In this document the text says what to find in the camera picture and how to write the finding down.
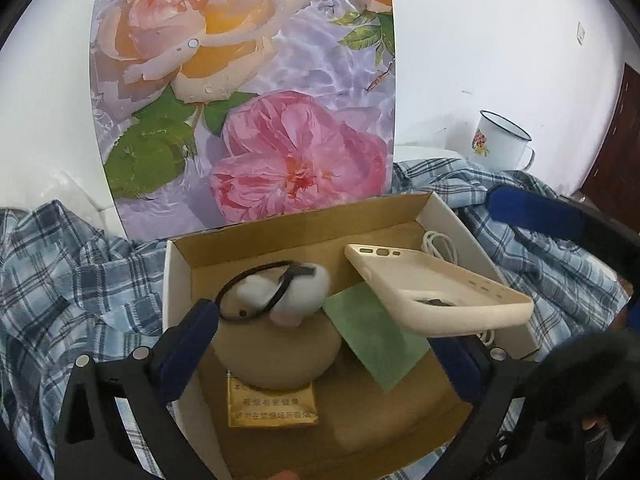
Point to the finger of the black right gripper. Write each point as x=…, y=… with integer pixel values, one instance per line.
x=608, y=240

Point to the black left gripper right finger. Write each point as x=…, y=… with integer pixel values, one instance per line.
x=489, y=380

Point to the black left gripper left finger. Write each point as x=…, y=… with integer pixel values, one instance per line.
x=92, y=440

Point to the green cloth square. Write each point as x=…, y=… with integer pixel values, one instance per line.
x=375, y=339

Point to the beige phone case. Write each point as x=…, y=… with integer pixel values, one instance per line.
x=434, y=298

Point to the gold blue cigarette pack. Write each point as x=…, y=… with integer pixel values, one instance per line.
x=255, y=408

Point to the tan round plush cushion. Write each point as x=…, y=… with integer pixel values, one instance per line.
x=273, y=357

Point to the white pink plush toy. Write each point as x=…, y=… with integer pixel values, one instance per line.
x=287, y=292

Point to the person right hand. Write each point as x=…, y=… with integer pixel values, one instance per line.
x=595, y=422

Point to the white enamel mug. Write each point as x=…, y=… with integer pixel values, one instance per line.
x=498, y=144

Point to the dark wooden door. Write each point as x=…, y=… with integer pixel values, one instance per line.
x=613, y=182

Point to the open cardboard box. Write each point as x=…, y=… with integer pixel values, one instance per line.
x=363, y=431

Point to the blue plaid shirt cloth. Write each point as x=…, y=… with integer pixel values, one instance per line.
x=69, y=289

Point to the floral rose picture board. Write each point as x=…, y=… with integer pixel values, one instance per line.
x=214, y=112

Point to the white wall switch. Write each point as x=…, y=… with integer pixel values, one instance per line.
x=580, y=33

